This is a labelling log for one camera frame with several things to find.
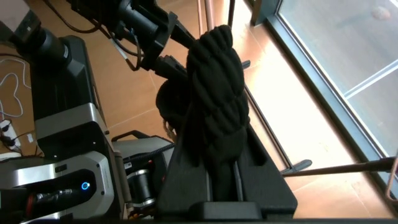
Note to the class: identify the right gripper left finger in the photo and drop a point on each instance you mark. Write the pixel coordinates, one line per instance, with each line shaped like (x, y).
(180, 186)

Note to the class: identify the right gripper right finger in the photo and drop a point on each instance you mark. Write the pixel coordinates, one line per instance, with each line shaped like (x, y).
(267, 189)

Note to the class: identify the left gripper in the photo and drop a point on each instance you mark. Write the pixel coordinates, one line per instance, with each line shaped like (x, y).
(158, 34)

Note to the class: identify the black garment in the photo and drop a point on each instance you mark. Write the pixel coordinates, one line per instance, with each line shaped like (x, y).
(217, 93)

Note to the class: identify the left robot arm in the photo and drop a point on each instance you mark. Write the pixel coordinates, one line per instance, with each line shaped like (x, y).
(46, 43)

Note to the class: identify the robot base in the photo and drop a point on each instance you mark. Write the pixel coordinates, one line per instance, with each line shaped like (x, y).
(71, 133)

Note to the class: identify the window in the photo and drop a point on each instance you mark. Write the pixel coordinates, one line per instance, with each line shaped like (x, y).
(357, 62)

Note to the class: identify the white power strip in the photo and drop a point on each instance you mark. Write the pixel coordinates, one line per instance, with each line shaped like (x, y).
(9, 133)

